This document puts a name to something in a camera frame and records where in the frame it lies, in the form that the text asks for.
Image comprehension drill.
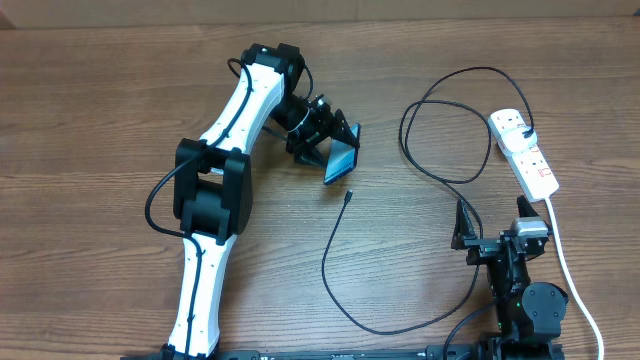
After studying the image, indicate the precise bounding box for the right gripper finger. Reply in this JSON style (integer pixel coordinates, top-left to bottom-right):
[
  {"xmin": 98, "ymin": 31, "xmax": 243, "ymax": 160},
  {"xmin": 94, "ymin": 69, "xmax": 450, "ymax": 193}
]
[
  {"xmin": 451, "ymin": 200, "xmax": 476, "ymax": 250},
  {"xmin": 516, "ymin": 195, "xmax": 539, "ymax": 218}
]

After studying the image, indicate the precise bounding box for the white charger plug adapter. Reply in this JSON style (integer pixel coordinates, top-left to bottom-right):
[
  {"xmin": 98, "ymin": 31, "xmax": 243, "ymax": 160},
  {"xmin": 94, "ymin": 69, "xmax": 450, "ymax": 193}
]
[{"xmin": 499, "ymin": 127, "xmax": 538, "ymax": 156}]

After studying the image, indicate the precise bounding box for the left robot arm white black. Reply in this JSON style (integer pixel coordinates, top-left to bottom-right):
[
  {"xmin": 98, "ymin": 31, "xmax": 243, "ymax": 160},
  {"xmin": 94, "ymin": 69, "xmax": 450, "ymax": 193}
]
[{"xmin": 158, "ymin": 44, "xmax": 360, "ymax": 359}]

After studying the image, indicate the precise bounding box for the black USB charging cable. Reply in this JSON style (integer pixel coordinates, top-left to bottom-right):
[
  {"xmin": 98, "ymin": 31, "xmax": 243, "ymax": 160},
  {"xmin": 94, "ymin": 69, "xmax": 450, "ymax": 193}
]
[{"xmin": 320, "ymin": 66, "xmax": 536, "ymax": 337}]

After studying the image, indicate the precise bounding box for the white power strip cord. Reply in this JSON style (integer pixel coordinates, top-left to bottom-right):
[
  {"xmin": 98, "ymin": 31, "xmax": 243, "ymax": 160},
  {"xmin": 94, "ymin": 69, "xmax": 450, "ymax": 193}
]
[{"xmin": 543, "ymin": 197, "xmax": 606, "ymax": 360}]

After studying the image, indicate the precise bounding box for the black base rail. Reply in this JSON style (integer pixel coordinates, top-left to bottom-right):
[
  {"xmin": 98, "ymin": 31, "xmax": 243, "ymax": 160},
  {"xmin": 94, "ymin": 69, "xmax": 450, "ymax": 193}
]
[{"xmin": 119, "ymin": 343, "xmax": 566, "ymax": 360}]

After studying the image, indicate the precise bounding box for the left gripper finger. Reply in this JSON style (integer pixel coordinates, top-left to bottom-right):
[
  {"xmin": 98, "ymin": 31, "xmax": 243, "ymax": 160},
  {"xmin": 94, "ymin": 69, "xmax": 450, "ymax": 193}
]
[
  {"xmin": 294, "ymin": 147, "xmax": 326, "ymax": 168},
  {"xmin": 330, "ymin": 109, "xmax": 360, "ymax": 148}
]

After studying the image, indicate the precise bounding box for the blue Galaxy smartphone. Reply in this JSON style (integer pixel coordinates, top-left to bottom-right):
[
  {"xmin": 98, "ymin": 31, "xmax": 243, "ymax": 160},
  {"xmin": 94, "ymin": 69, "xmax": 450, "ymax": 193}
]
[{"xmin": 323, "ymin": 123, "xmax": 361, "ymax": 185}]

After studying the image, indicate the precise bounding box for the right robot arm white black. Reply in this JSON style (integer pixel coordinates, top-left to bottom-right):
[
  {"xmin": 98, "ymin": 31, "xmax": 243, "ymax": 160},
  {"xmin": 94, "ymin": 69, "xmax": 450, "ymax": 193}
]
[{"xmin": 442, "ymin": 196, "xmax": 569, "ymax": 359}]

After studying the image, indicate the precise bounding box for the white power strip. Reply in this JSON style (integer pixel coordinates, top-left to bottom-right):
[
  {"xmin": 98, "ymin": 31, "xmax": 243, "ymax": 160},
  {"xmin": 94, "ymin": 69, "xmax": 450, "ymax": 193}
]
[{"xmin": 488, "ymin": 109, "xmax": 559, "ymax": 202}]

